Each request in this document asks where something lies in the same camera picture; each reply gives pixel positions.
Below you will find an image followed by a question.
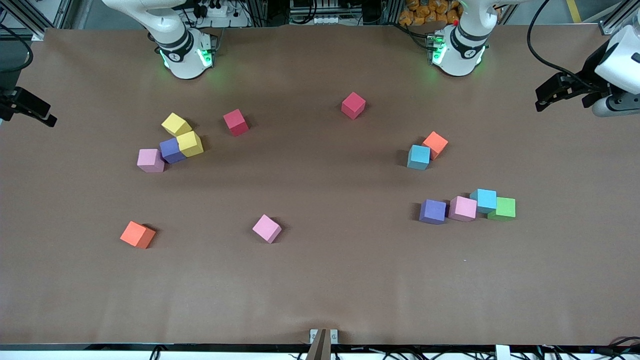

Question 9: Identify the white power strip with plugs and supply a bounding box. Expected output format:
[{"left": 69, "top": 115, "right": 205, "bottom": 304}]
[{"left": 192, "top": 0, "right": 251, "bottom": 28}]

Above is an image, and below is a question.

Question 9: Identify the pink foam cube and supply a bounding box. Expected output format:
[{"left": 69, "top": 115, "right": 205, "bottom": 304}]
[
  {"left": 137, "top": 148, "right": 166, "bottom": 174},
  {"left": 252, "top": 214, "right": 283, "bottom": 244},
  {"left": 448, "top": 195, "right": 478, "bottom": 223}
]

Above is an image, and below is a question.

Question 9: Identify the dark cable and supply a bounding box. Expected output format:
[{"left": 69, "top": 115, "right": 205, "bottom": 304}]
[{"left": 607, "top": 336, "right": 640, "bottom": 351}]

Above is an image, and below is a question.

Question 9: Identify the yellow foam cube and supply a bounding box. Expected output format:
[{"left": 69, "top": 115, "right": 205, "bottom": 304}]
[
  {"left": 161, "top": 112, "right": 193, "bottom": 137},
  {"left": 176, "top": 130, "right": 205, "bottom": 159}
]

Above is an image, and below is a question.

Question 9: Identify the bag of orange fruit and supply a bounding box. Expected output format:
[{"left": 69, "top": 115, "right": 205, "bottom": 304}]
[{"left": 398, "top": 0, "right": 462, "bottom": 27}]

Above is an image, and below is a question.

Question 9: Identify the purple foam cube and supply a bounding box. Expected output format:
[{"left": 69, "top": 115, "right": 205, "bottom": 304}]
[
  {"left": 159, "top": 137, "right": 187, "bottom": 165},
  {"left": 419, "top": 199, "right": 447, "bottom": 225}
]

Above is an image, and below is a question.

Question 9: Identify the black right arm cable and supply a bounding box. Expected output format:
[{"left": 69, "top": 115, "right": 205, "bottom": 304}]
[{"left": 0, "top": 24, "right": 34, "bottom": 73}]

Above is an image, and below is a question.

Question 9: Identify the orange foam cube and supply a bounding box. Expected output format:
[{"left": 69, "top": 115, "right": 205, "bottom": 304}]
[
  {"left": 120, "top": 220, "right": 157, "bottom": 250},
  {"left": 422, "top": 131, "right": 449, "bottom": 161}
]

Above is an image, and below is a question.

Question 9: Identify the red foam cube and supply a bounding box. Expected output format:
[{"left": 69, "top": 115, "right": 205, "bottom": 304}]
[
  {"left": 223, "top": 108, "right": 250, "bottom": 137},
  {"left": 341, "top": 91, "right": 367, "bottom": 120}
]

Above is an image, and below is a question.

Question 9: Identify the brown tapered post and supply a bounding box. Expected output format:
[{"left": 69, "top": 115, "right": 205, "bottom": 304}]
[{"left": 305, "top": 328, "right": 333, "bottom": 360}]

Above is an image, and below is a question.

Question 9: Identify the blue foam cube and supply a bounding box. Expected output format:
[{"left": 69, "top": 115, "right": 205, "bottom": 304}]
[
  {"left": 469, "top": 188, "right": 498, "bottom": 215},
  {"left": 407, "top": 144, "right": 431, "bottom": 171}
]

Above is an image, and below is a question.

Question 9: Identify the green foam cube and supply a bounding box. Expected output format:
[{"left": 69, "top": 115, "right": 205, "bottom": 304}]
[{"left": 487, "top": 197, "right": 517, "bottom": 222}]

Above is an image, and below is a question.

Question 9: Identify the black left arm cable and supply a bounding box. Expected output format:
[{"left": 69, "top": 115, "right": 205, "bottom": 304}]
[{"left": 526, "top": 0, "right": 611, "bottom": 93}]

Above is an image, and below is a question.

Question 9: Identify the grey metal bracket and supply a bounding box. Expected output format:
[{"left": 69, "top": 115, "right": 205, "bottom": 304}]
[{"left": 309, "top": 328, "right": 339, "bottom": 346}]

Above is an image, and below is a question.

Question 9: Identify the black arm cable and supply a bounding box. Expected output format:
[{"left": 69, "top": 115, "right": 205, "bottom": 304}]
[
  {"left": 526, "top": 0, "right": 611, "bottom": 93},
  {"left": 0, "top": 24, "right": 34, "bottom": 73}
]

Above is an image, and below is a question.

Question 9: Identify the long white power strip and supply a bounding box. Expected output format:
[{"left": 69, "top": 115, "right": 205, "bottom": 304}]
[{"left": 290, "top": 14, "right": 342, "bottom": 26}]

